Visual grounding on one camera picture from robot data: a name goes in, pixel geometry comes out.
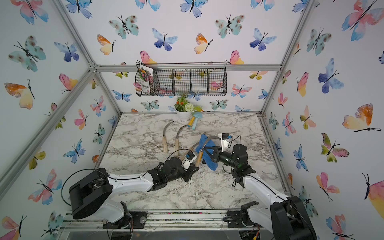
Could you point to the seed packet in basket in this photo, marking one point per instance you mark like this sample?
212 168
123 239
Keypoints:
145 78

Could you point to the aluminium front rail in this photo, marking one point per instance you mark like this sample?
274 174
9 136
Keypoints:
200 220

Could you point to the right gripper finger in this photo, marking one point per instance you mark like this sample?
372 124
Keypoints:
210 150
209 162

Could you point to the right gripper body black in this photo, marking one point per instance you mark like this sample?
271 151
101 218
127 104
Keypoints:
226 158

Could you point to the yellow handled garden tool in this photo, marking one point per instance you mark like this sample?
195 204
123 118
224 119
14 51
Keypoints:
191 122

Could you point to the white pot with plant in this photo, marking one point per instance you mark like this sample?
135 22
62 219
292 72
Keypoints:
185 109

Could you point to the sickle wooden handle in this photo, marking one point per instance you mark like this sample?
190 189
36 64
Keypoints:
199 159
177 141
165 142
192 149

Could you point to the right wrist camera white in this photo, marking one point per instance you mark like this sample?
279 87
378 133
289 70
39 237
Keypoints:
226 141

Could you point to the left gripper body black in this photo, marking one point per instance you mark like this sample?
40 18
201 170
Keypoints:
180 175

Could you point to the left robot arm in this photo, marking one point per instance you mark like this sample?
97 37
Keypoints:
92 195

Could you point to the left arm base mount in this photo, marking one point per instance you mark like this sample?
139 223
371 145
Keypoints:
126 220

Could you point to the blue microfiber rag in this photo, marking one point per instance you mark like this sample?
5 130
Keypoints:
210 143

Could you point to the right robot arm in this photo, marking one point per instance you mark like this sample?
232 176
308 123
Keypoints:
285 217

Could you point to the teal garden trowel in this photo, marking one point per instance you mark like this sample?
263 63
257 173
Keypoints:
197 116

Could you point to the black wire wall basket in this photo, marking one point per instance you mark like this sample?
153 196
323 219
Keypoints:
186 79

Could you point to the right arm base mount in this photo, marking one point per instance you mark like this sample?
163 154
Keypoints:
243 219

